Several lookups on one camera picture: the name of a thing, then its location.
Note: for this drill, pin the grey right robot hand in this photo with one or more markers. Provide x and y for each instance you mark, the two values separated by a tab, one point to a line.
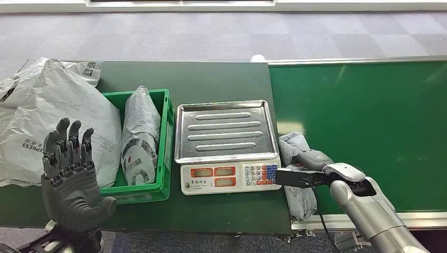
314	159

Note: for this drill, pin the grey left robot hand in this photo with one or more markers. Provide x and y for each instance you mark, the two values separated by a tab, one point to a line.
75	195

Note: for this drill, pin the grey package with red print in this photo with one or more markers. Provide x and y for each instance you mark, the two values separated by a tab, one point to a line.
300	202

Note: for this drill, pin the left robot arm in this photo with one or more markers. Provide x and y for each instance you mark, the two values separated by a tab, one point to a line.
82	242

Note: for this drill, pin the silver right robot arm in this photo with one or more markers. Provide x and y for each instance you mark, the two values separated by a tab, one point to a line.
366	209

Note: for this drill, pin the green conveyor belt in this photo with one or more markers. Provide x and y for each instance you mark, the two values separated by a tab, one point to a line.
366	122

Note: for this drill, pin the grey package with round print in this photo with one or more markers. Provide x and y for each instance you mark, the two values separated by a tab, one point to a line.
139	139

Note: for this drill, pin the electronic scale with steel pan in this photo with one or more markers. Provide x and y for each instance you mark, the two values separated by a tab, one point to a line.
227	139

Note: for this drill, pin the large white express mailer bag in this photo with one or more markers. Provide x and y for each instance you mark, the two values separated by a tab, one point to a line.
52	104

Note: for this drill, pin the green plastic crate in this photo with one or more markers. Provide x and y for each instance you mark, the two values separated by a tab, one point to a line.
164	139

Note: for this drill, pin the white round object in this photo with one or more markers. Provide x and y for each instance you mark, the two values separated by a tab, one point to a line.
257	58

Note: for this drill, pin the small white mailer bag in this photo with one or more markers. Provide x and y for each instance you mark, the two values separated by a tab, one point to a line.
87	71

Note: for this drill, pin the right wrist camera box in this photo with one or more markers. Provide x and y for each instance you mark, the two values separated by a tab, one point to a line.
297	177

